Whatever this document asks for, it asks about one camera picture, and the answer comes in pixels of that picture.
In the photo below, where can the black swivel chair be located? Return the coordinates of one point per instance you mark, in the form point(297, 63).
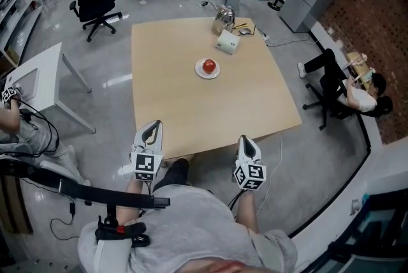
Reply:
point(328, 102)

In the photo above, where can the white plate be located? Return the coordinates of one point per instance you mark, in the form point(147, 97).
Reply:
point(200, 71)

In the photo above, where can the white tissue box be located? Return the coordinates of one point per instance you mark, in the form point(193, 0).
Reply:
point(228, 41)

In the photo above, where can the yellow pencil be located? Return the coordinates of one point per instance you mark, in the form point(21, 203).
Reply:
point(240, 25)

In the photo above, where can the red apple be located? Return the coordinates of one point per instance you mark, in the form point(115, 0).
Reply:
point(209, 66)

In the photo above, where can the white power strip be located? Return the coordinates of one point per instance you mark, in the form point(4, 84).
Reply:
point(266, 38)

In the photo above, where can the white desk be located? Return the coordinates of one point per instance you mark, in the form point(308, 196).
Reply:
point(48, 74)

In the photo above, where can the grey computer mouse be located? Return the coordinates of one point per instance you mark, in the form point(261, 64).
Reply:
point(245, 32)

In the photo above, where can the person's right forearm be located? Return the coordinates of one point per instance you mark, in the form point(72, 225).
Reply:
point(247, 211)

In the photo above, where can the person's black trouser leg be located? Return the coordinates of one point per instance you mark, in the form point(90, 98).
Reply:
point(173, 173)

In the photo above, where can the person's grey shirt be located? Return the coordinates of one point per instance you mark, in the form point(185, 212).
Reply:
point(191, 227)

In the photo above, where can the person's left forearm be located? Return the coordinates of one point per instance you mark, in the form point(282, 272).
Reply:
point(134, 198)

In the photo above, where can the black support bar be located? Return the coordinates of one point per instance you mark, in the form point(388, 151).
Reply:
point(95, 193)

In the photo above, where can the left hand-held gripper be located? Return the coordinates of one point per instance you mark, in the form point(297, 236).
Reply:
point(146, 164)

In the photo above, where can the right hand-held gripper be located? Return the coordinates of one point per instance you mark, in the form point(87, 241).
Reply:
point(250, 173)

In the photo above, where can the shiny metal kettle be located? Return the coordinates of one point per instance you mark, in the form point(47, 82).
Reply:
point(224, 18)

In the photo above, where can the white shelf unit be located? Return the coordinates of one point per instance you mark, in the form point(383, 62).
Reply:
point(16, 4)

